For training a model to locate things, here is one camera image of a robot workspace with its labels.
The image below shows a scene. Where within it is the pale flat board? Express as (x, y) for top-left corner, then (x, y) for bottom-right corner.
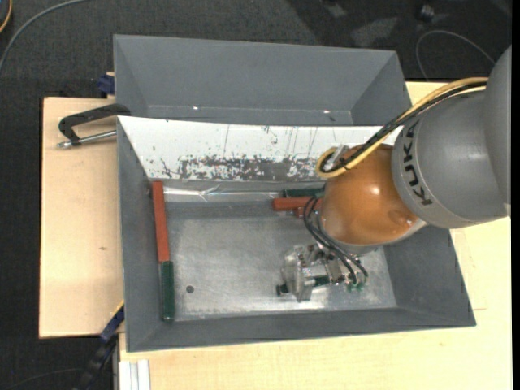
(38, 96), (126, 340)

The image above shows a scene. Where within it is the dark green block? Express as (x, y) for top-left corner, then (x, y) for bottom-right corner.
(282, 188), (327, 199)
(276, 275), (329, 297)
(158, 259), (177, 323)

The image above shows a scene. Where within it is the red-brown flat block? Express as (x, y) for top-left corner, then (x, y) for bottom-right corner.
(151, 180), (171, 264)
(271, 197), (323, 213)

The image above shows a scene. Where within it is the grey metal bin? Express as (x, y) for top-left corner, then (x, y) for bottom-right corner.
(112, 33), (478, 353)

